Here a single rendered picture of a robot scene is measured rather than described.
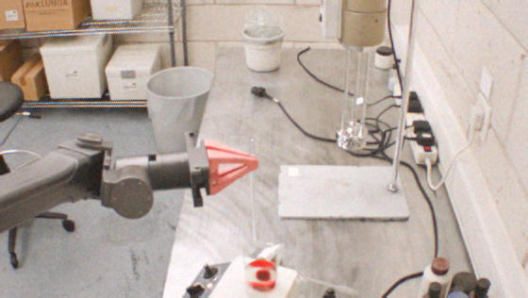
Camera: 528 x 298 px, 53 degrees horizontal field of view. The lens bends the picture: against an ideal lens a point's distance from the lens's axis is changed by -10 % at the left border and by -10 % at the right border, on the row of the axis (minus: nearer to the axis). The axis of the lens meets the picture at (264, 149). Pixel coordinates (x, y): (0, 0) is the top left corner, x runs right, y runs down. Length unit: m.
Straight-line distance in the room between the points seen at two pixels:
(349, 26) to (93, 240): 1.62
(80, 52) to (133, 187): 2.42
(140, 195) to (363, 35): 0.58
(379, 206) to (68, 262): 1.42
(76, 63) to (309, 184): 2.02
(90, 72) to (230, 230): 2.04
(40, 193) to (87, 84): 2.54
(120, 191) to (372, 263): 0.63
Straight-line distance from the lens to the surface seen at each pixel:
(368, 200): 1.34
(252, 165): 0.83
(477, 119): 1.29
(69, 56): 3.16
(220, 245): 1.22
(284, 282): 1.02
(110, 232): 2.47
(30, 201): 0.68
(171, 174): 0.80
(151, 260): 2.30
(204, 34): 3.37
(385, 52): 1.98
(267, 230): 1.26
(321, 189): 1.36
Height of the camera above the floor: 1.57
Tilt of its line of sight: 33 degrees down
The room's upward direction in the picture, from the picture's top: straight up
